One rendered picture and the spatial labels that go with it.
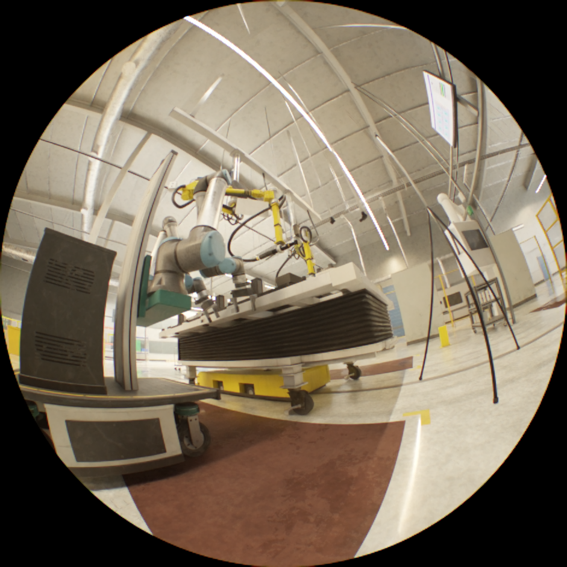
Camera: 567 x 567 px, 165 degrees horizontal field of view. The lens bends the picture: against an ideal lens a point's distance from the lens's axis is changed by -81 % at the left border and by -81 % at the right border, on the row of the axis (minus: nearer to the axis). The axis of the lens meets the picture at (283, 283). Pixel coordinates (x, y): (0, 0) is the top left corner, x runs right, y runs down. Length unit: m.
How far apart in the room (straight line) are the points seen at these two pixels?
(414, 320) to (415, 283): 1.04
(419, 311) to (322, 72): 9.86
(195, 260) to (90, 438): 0.76
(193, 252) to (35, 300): 0.65
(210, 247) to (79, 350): 0.62
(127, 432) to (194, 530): 0.35
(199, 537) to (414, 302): 5.85
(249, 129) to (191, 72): 4.18
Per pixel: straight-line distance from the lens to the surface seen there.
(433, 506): 0.62
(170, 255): 0.89
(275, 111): 10.31
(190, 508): 0.70
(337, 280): 0.99
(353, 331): 1.27
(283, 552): 0.55
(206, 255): 0.79
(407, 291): 5.90
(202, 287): 1.54
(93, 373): 0.77
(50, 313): 0.79
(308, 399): 1.38
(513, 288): 6.69
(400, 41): 11.51
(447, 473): 0.72
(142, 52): 7.92
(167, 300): 0.80
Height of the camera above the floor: 0.47
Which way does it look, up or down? 20 degrees up
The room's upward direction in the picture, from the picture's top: 7 degrees counter-clockwise
